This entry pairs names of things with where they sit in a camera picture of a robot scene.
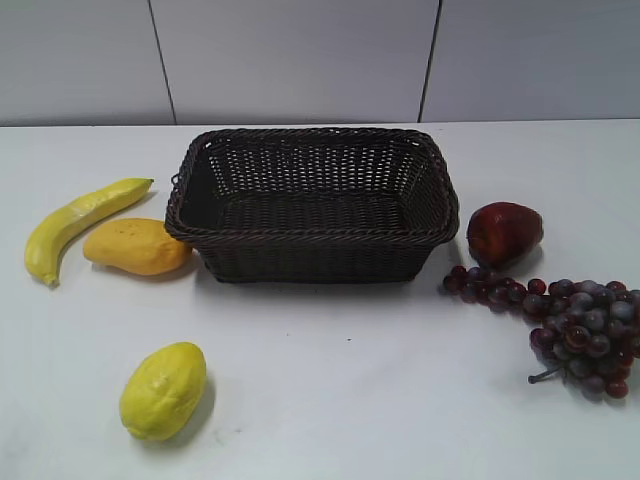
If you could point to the yellow banana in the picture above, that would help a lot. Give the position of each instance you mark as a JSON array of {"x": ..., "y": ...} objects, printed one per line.
[{"x": 46, "y": 245}]

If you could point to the yellow lemon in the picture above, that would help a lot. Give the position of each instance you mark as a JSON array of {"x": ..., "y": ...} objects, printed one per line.
[{"x": 163, "y": 392}]

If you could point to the black woven basket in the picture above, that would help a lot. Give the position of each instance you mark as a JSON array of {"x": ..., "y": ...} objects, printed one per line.
[{"x": 336, "y": 205}]

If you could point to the dark red apple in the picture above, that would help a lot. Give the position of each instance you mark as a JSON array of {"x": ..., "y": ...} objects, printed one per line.
[{"x": 501, "y": 234}]

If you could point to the purple grape bunch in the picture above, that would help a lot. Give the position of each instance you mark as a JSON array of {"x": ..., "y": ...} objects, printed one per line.
[{"x": 583, "y": 332}]

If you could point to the orange-yellow mango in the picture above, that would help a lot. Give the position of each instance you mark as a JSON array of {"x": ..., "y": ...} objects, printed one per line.
[{"x": 139, "y": 246}]

